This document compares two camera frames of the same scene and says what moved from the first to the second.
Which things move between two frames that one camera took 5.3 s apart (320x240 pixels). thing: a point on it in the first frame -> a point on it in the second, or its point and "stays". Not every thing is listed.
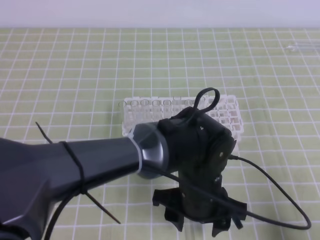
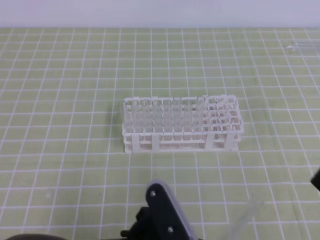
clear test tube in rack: (167, 109) stays
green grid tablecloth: (70, 81) stays
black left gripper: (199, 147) -> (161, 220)
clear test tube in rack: (177, 105) stays
